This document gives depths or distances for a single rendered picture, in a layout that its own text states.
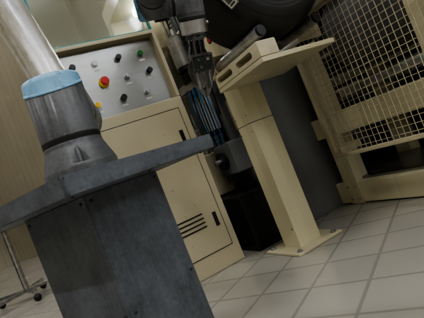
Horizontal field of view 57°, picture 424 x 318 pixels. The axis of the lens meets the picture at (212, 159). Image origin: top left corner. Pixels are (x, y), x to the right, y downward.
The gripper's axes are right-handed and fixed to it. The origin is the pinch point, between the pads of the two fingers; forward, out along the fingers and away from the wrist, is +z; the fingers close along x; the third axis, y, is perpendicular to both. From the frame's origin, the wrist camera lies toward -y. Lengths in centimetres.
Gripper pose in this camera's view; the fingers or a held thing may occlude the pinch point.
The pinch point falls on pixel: (205, 93)
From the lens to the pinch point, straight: 139.3
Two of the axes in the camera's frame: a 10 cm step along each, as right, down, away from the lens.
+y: 1.9, 2.9, -9.4
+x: 9.6, -2.3, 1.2
